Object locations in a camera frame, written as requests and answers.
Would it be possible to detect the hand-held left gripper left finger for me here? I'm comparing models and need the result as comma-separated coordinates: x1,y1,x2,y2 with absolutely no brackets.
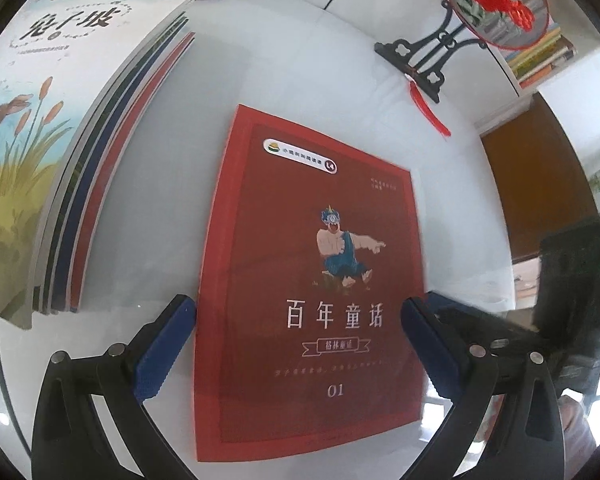
32,294,197,480

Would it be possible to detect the row of white and blue books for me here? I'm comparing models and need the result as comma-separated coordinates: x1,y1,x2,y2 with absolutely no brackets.
420,0,577,86

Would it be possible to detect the person's right forearm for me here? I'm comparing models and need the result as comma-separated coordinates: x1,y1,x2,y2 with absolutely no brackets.
557,392,598,466

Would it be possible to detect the white meadow picture book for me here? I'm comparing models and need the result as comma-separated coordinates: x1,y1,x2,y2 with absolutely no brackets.
0,0,198,328

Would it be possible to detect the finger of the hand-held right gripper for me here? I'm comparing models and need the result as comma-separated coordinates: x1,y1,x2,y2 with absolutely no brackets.
425,290,481,318
437,307,538,356

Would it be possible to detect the dark red fairy-tale book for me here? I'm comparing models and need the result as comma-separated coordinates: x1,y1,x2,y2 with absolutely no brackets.
194,104,427,462

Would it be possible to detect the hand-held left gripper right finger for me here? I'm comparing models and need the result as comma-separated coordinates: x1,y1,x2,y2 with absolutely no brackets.
400,296,566,480

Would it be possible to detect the stack of picture books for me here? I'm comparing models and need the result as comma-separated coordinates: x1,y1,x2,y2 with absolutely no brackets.
0,0,198,331

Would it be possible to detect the brown wooden door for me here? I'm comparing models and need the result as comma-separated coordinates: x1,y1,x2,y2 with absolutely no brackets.
480,92,600,266

